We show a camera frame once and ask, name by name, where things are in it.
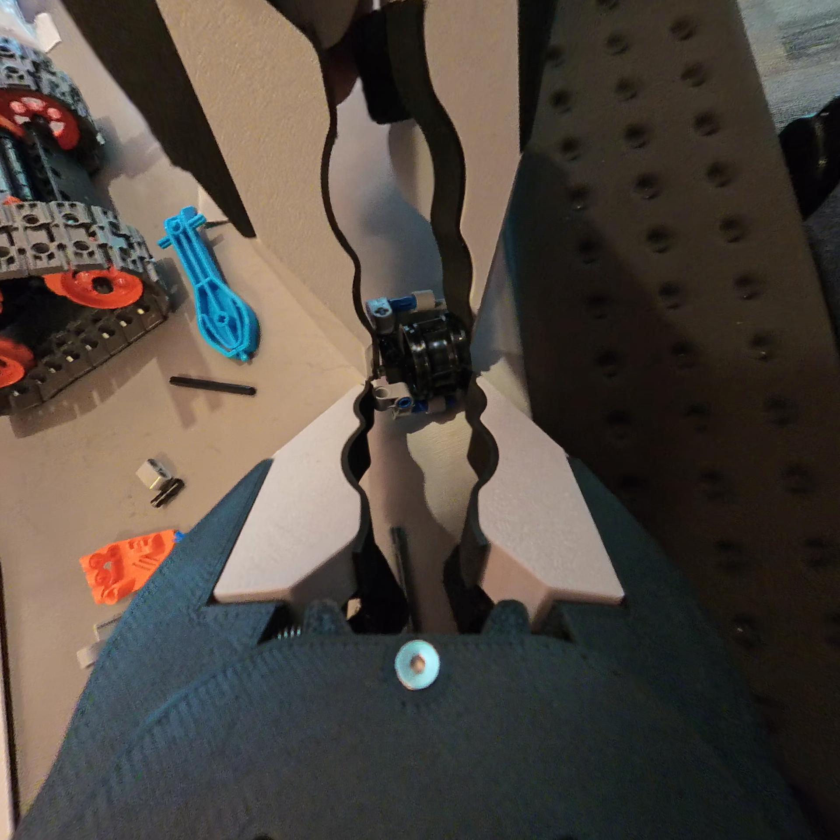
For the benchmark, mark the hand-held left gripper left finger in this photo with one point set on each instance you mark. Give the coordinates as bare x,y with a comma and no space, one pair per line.
289,525

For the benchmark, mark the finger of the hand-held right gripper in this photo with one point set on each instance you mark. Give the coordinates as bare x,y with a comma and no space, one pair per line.
262,98
485,98

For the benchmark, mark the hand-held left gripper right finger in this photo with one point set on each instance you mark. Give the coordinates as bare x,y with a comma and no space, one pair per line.
544,525

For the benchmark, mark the black toy wheel assembly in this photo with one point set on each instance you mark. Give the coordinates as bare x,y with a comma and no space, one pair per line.
426,354

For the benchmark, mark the small grey connector block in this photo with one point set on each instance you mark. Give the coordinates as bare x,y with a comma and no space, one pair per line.
152,471

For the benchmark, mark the black axle rod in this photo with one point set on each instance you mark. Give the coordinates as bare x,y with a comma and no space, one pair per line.
213,386

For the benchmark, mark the orange plastic panel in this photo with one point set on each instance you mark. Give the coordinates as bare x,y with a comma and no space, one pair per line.
124,568

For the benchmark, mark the tracked toy robot vehicle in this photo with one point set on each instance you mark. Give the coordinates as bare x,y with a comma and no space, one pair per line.
52,262

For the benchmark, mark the blue brick separator tool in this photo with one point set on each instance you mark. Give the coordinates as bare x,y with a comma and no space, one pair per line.
216,295

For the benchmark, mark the black perforated board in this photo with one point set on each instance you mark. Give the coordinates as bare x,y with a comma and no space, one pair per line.
656,328

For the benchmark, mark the large grey flat panel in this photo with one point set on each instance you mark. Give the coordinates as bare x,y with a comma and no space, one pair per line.
92,646

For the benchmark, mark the black badge reel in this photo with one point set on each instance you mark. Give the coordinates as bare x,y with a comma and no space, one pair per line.
810,157

